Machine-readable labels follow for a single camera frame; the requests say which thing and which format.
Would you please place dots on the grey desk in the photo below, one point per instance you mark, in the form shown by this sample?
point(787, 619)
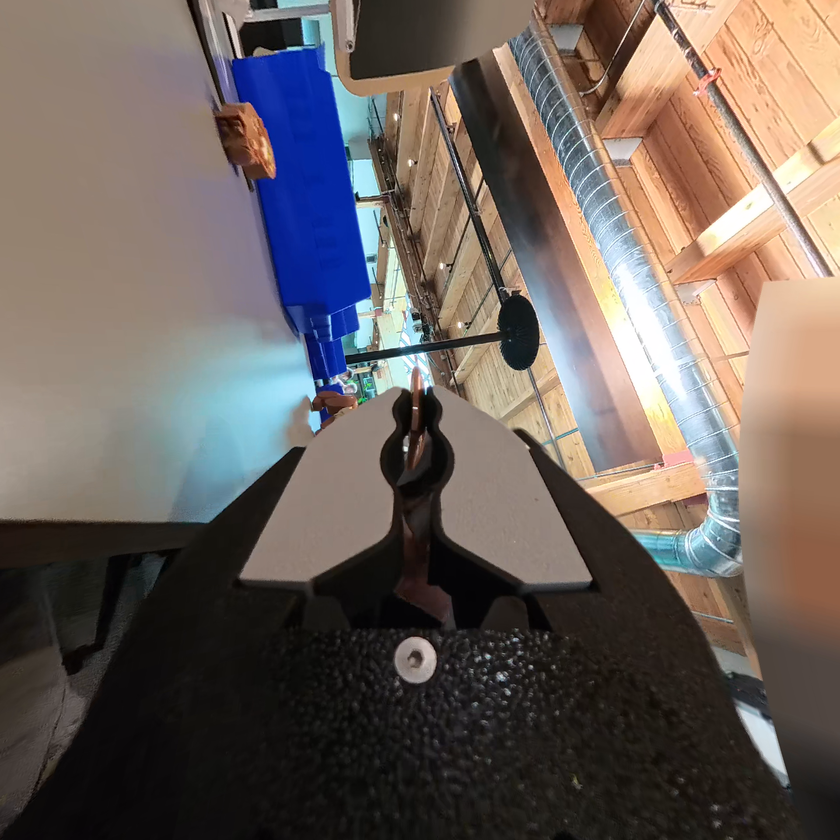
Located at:
point(105, 263)

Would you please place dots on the row of blue plastic bins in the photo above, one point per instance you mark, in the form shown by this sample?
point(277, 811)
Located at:
point(315, 197)

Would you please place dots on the wooden beam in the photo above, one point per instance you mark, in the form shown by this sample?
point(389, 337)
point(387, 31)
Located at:
point(643, 488)

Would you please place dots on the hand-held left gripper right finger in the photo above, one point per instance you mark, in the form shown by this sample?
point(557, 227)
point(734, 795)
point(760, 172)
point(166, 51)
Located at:
point(512, 512)

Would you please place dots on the round brown brick assembly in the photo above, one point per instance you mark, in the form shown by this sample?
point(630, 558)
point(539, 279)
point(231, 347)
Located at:
point(247, 138)

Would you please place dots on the silver ventilation duct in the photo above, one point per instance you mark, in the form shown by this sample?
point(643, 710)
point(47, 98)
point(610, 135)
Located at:
point(617, 263)

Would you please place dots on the brown curved brick piece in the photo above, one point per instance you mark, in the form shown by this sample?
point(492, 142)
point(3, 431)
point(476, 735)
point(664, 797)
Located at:
point(418, 420)

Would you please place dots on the brown and tan brick assembly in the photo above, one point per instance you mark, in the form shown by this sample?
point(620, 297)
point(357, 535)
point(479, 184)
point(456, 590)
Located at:
point(335, 403)

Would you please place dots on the black steel ceiling beam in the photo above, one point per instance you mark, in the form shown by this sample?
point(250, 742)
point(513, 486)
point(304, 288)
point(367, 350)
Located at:
point(551, 236)

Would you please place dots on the black tripod lamp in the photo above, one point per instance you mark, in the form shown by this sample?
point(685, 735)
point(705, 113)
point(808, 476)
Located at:
point(519, 331)

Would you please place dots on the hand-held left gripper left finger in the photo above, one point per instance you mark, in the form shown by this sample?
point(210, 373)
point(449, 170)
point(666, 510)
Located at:
point(328, 512)

